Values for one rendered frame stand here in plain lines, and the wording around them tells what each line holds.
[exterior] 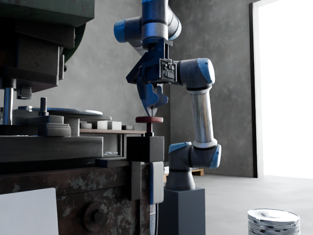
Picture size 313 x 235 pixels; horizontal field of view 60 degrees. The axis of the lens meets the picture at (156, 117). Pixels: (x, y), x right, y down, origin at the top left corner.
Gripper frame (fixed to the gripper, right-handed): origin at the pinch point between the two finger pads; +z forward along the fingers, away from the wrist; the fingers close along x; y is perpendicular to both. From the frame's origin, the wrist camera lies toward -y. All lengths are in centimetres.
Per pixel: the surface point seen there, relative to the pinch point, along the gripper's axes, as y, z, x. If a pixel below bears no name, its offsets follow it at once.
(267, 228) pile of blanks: -8, 57, 103
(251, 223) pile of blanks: -19, 58, 106
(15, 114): -25.8, 0.8, -27.0
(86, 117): -26.0, 0.0, -4.2
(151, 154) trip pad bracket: 3.0, 11.6, -2.3
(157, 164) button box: -5.3, 15.6, 8.9
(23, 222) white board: -3.9, 24.2, -32.1
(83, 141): -10.5, 8.2, -14.6
